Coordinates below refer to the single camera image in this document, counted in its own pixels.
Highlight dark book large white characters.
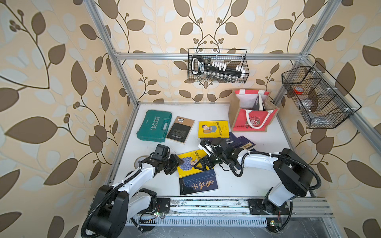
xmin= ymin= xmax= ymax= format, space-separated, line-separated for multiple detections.
xmin=179 ymin=169 xmax=218 ymax=196

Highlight navy book under yellow book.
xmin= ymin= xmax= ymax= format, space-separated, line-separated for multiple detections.
xmin=205 ymin=132 xmax=239 ymax=148

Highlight green plastic tool case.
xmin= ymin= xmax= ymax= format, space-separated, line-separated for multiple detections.
xmin=137 ymin=110 xmax=172 ymax=142

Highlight black wire basket right wall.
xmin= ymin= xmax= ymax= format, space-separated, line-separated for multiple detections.
xmin=281 ymin=61 xmax=362 ymax=129

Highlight yellow cartoon man book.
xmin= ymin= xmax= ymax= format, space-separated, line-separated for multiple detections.
xmin=198 ymin=121 xmax=230 ymax=138

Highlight black wire basket wall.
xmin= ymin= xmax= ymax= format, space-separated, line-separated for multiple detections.
xmin=281 ymin=61 xmax=362 ymax=129
xmin=187 ymin=48 xmax=250 ymax=84

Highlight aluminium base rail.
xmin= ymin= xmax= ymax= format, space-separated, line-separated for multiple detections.
xmin=116 ymin=192 xmax=333 ymax=231

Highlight yellow book purple hedgehog cover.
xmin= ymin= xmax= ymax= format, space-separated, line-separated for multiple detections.
xmin=177 ymin=150 xmax=207 ymax=178

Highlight socket wrench set in basket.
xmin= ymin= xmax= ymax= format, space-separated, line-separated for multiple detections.
xmin=188 ymin=55 xmax=250 ymax=79

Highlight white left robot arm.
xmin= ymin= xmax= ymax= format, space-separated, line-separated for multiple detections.
xmin=80 ymin=144 xmax=183 ymax=238

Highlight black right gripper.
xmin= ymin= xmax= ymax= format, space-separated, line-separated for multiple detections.
xmin=193 ymin=153 xmax=226 ymax=171

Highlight brown and black book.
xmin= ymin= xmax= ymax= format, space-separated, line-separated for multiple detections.
xmin=166 ymin=117 xmax=194 ymax=144

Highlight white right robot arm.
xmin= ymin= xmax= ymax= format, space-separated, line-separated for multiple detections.
xmin=198 ymin=138 xmax=321 ymax=214

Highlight black and white large book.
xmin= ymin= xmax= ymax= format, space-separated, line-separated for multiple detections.
xmin=252 ymin=94 xmax=265 ymax=111

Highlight navy book with yellow label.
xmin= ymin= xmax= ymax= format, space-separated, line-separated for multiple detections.
xmin=230 ymin=136 xmax=255 ymax=150

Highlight red tape roll in basket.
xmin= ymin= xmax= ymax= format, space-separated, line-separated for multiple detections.
xmin=294 ymin=86 xmax=304 ymax=95

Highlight black wire basket back wall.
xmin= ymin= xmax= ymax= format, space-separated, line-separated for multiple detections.
xmin=187 ymin=48 xmax=250 ymax=84

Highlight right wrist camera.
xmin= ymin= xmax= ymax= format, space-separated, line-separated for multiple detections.
xmin=198 ymin=138 xmax=223 ymax=156

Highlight yellow tape roll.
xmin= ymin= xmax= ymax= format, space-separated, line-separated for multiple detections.
xmin=134 ymin=156 xmax=147 ymax=169

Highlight red and burlap canvas bag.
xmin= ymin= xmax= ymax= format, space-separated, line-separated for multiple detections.
xmin=228 ymin=89 xmax=279 ymax=132

